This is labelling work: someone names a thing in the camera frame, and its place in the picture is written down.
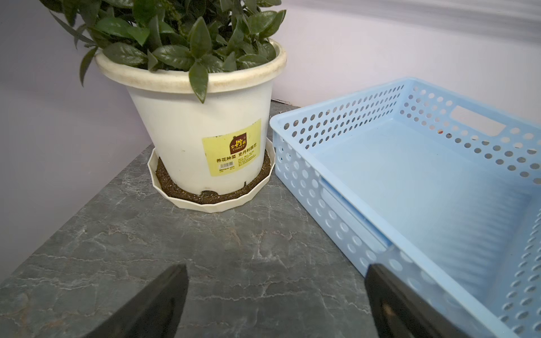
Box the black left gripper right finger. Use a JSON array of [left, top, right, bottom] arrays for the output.
[[365, 263, 468, 337]]

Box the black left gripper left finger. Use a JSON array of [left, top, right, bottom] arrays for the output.
[[86, 264, 189, 338]]

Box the light blue plastic basket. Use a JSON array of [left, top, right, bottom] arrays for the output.
[[270, 78, 540, 337]]

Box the white plant pot with saucer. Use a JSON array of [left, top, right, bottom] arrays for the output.
[[95, 44, 287, 214]]

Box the green leafy plant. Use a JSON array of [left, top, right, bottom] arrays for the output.
[[41, 1, 287, 103]]

